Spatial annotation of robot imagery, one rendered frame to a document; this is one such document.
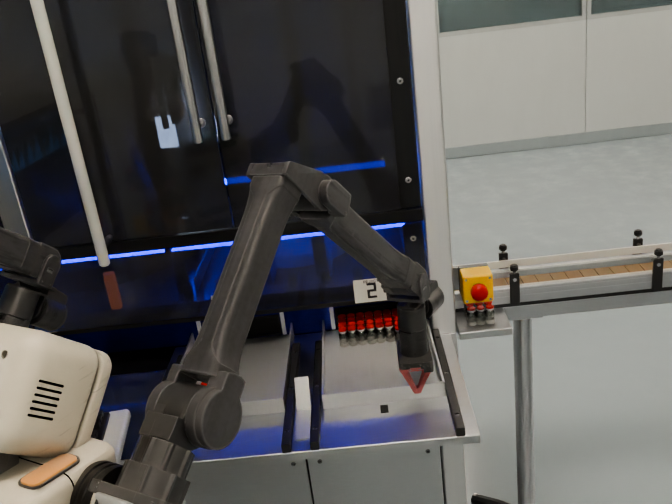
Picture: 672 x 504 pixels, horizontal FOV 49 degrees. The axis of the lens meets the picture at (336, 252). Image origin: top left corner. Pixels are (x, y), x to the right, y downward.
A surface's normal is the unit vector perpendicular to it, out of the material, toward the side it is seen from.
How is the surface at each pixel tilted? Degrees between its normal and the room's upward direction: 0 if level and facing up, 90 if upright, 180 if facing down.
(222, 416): 85
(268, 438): 0
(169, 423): 37
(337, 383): 0
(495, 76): 90
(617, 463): 0
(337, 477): 90
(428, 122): 90
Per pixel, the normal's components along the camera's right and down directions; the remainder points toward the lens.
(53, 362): 0.88, 0.08
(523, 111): 0.00, 0.38
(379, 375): -0.11, -0.92
